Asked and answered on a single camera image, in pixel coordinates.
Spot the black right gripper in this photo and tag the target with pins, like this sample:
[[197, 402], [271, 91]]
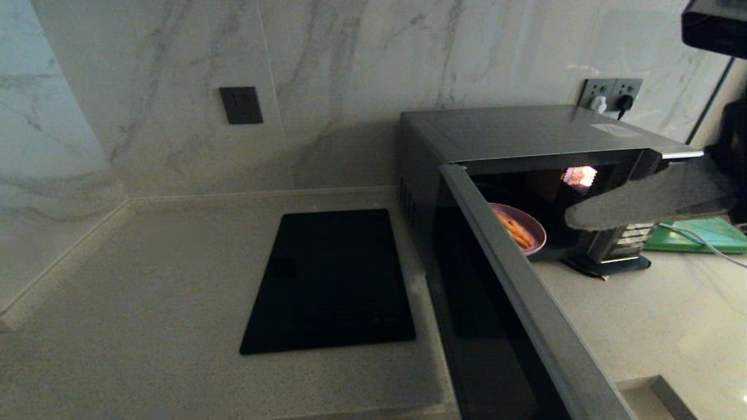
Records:
[[740, 157]]

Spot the purple plastic plate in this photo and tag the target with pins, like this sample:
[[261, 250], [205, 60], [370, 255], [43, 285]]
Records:
[[534, 224]]

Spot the black silver microwave oven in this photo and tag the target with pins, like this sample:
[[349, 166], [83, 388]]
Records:
[[513, 131]]

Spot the green plastic cutting board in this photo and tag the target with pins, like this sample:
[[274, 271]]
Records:
[[694, 236]]

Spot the dark cloth pad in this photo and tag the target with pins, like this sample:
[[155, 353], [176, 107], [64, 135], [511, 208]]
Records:
[[613, 267]]

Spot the black power plug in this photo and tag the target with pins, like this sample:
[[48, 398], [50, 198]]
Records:
[[623, 105]]

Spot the white power plug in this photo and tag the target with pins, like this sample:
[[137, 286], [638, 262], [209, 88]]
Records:
[[598, 105]]

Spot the black glass induction cooktop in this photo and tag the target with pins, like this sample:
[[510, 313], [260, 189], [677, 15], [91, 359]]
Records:
[[332, 280]]

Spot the grey double wall socket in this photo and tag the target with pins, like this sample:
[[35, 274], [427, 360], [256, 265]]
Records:
[[610, 88]]

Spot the dark single wall socket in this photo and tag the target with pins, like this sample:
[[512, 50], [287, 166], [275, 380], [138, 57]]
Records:
[[241, 106]]

